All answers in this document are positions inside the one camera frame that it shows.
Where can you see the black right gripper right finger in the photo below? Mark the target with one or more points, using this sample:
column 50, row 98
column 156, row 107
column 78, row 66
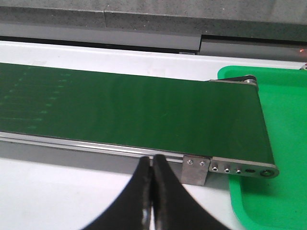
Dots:
column 174, row 208

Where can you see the steel conveyor bracket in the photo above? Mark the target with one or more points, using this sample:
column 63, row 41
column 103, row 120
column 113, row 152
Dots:
column 194, row 170

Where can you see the green conveyor belt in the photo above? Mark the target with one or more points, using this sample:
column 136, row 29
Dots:
column 209, row 118

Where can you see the green plastic tray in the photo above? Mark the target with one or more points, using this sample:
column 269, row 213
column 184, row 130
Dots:
column 279, row 203

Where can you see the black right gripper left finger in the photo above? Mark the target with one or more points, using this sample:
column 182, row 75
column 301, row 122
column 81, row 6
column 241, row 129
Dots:
column 131, row 210

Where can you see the grey stone counter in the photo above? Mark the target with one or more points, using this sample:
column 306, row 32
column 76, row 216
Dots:
column 267, row 29

